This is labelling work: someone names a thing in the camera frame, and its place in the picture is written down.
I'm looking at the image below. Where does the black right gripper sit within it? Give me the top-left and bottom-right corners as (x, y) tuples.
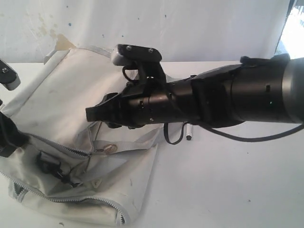
(85, 79), (181, 128)

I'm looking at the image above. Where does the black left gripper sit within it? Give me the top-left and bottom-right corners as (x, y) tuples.
(0, 100), (29, 158)

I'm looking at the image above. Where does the white fabric backpack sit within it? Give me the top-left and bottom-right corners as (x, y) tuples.
(0, 47), (163, 226)

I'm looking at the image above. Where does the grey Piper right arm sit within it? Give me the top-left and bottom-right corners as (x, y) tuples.
(86, 55), (304, 128)

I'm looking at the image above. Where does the white marker black cap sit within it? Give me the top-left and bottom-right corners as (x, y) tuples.
(186, 123), (193, 141)

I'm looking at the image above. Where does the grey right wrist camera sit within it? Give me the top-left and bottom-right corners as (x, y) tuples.
(111, 44), (162, 66)

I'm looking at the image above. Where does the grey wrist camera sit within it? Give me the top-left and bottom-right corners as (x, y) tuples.
(111, 44), (162, 66)
(0, 59), (20, 91)

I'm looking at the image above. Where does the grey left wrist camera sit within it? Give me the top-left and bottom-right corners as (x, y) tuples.
(0, 59), (20, 91)

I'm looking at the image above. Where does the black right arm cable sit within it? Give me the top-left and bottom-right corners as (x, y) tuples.
(122, 65), (304, 145)

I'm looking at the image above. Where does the dark window frame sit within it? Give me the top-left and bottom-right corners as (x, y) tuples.
(273, 0), (304, 57)

